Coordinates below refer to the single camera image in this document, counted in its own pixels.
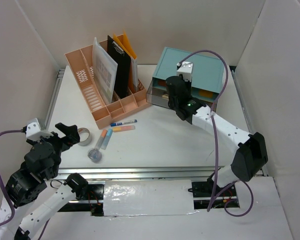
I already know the orange folder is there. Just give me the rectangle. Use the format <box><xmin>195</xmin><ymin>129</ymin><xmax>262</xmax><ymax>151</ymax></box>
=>
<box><xmin>112</xmin><ymin>31</ymin><xmax>139</xmax><ymax>94</ymax></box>

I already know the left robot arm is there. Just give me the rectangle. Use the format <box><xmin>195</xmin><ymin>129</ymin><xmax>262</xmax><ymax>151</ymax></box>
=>
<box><xmin>0</xmin><ymin>119</ymin><xmax>89</xmax><ymax>240</ymax></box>

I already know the aluminium rail frame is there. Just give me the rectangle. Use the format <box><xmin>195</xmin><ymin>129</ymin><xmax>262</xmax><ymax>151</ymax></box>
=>
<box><xmin>39</xmin><ymin>67</ymin><xmax>269</xmax><ymax>181</ymax></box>

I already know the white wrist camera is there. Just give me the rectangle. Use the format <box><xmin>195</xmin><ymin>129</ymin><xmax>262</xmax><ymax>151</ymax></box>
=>
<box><xmin>176</xmin><ymin>61</ymin><xmax>194</xmax><ymax>82</ymax></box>
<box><xmin>25</xmin><ymin>118</ymin><xmax>53</xmax><ymax>142</ymax></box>

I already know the black clipboard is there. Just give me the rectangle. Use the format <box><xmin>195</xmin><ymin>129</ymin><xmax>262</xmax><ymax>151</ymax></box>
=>
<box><xmin>107</xmin><ymin>35</ymin><xmax>131</xmax><ymax>99</ymax></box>

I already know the grey tape roll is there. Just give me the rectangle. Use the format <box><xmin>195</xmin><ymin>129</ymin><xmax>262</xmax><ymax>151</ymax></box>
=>
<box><xmin>77</xmin><ymin>127</ymin><xmax>92</xmax><ymax>147</ymax></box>

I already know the blue white marker pen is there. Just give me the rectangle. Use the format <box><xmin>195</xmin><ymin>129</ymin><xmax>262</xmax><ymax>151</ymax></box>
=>
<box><xmin>110</xmin><ymin>119</ymin><xmax>138</xmax><ymax>127</ymax></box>

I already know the orange blue glue stick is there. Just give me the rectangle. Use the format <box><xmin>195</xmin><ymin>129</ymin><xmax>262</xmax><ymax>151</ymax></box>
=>
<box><xmin>95</xmin><ymin>129</ymin><xmax>108</xmax><ymax>150</ymax></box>

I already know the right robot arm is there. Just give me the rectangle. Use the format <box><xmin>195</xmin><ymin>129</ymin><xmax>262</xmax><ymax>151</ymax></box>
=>
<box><xmin>166</xmin><ymin>76</ymin><xmax>268</xmax><ymax>196</ymax></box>

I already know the blue cap highlighter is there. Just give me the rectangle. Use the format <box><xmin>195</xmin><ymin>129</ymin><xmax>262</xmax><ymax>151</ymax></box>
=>
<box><xmin>100</xmin><ymin>128</ymin><xmax>113</xmax><ymax>150</ymax></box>

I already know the pink yellow highlighter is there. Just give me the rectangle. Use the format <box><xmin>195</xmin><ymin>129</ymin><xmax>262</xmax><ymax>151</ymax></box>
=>
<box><xmin>112</xmin><ymin>125</ymin><xmax>135</xmax><ymax>133</ymax></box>

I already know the teal drawer cabinet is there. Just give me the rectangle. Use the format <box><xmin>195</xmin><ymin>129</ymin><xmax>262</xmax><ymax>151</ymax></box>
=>
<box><xmin>152</xmin><ymin>47</ymin><xmax>226</xmax><ymax>103</ymax></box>

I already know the clear document pouch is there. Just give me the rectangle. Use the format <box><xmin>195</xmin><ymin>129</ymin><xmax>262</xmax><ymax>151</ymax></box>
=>
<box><xmin>92</xmin><ymin>37</ymin><xmax>118</xmax><ymax>105</ymax></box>

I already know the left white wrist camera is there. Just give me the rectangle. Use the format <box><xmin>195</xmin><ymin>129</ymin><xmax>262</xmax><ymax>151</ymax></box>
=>
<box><xmin>25</xmin><ymin>118</ymin><xmax>53</xmax><ymax>142</ymax></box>

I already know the white foil covered plate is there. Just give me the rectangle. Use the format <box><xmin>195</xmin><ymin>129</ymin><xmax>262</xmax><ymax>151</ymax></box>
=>
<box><xmin>103</xmin><ymin>180</ymin><xmax>195</xmax><ymax>217</ymax></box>

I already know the pink plastic file organizer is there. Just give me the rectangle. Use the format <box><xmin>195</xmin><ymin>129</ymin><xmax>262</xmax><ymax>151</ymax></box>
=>
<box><xmin>65</xmin><ymin>39</ymin><xmax>150</xmax><ymax>129</ymax></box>

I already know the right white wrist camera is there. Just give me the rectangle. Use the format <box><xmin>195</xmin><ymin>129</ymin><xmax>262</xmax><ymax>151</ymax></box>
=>
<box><xmin>176</xmin><ymin>61</ymin><xmax>194</xmax><ymax>82</ymax></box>

